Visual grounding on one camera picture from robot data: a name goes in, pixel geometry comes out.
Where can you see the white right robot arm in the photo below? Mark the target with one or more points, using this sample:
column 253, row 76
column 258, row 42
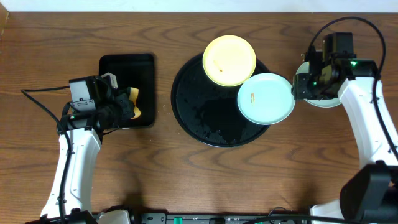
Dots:
column 336, row 73

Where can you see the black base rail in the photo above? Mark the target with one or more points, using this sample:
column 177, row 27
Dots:
column 162, row 218

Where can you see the black rectangular tray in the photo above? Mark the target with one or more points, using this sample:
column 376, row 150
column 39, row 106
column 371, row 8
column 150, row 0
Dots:
column 137, row 71

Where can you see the yellow plate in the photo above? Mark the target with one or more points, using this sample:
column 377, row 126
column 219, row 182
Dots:
column 229, row 60

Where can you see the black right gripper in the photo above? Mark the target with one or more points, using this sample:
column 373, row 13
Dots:
column 297, row 87

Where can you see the light green plate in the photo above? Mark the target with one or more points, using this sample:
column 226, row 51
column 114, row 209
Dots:
column 266, row 99
column 304, row 68

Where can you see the yellow sponge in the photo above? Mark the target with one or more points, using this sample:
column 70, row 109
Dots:
column 135, row 102

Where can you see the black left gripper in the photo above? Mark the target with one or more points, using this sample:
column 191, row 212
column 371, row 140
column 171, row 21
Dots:
column 125, row 106

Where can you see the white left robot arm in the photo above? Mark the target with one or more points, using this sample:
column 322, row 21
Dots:
column 98, row 107

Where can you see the black round tray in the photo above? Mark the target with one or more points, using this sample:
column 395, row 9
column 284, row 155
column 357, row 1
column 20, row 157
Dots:
column 209, row 112

